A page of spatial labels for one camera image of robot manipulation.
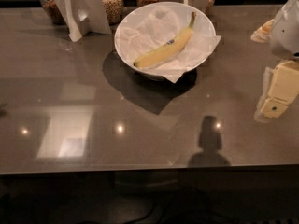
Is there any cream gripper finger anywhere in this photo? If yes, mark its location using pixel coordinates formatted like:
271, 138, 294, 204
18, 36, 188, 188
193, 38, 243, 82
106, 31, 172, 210
254, 61, 299, 123
250, 20, 274, 43

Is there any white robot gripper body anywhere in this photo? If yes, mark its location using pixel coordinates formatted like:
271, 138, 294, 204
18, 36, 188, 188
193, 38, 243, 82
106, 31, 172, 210
269, 0, 299, 60

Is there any yellow banana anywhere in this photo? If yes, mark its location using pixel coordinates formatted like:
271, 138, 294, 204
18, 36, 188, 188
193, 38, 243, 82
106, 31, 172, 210
133, 12, 196, 68

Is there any white bowl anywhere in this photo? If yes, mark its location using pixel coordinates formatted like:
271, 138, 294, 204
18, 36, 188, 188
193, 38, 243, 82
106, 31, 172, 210
113, 1, 217, 81

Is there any glass jar behind white card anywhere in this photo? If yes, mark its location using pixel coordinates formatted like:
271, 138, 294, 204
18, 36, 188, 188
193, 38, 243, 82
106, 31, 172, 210
205, 0, 215, 15

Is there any glass jar of beige grains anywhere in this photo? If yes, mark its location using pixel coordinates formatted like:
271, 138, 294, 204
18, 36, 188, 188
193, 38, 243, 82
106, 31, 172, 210
102, 0, 123, 24

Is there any white folded paper card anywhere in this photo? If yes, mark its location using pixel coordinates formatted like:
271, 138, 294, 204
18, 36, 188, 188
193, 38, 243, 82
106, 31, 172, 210
54, 0, 111, 42

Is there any glass jar of brown grains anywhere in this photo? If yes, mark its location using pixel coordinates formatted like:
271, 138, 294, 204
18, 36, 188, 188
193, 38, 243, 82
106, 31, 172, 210
39, 0, 65, 25

